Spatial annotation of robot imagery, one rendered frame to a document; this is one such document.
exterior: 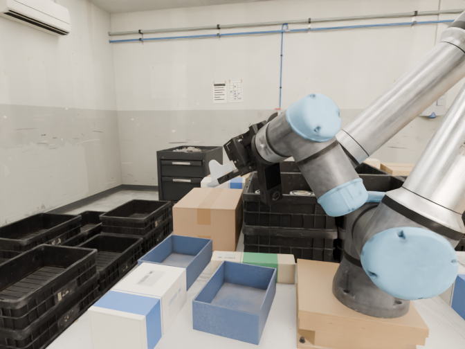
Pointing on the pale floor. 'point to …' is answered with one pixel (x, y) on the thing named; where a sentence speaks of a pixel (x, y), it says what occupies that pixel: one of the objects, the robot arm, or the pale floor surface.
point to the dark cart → (183, 171)
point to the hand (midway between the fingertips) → (232, 177)
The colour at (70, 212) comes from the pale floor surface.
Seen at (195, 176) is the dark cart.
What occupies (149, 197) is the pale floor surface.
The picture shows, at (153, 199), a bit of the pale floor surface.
